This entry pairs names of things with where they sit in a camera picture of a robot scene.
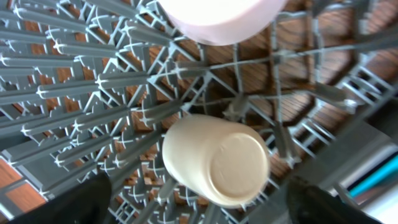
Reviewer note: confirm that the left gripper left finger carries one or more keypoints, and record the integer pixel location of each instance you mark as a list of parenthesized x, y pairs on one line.
[(86, 203)]

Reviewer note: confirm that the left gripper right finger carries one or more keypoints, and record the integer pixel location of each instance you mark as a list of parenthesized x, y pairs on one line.
[(309, 204)]

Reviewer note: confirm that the white paper cup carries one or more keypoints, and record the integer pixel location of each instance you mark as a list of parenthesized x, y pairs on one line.
[(223, 161)]

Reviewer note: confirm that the small pink bowl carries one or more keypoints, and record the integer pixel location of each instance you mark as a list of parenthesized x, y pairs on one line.
[(221, 22)]

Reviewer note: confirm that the large white plate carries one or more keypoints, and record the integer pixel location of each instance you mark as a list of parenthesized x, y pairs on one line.
[(383, 206)]

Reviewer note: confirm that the teal serving tray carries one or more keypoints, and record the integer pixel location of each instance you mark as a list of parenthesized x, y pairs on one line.
[(384, 171)]

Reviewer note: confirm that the grey plastic dish rack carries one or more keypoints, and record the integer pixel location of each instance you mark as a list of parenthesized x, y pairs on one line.
[(92, 86)]

